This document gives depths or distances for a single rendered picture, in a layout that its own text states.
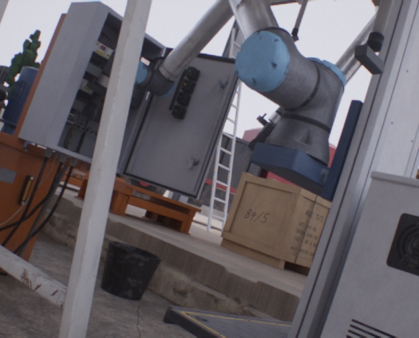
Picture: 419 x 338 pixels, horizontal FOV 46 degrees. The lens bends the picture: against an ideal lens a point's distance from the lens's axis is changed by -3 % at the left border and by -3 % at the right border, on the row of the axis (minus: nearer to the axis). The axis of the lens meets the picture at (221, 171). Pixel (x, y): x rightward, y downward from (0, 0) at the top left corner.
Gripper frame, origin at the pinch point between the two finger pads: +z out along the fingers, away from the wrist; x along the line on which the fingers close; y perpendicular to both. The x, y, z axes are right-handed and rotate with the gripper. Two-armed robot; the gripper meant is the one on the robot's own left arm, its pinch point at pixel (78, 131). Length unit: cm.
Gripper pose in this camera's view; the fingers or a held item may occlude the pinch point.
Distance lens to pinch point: 211.2
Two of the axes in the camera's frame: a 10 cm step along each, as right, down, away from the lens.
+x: -7.9, -4.7, 4.0
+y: 3.8, 1.3, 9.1
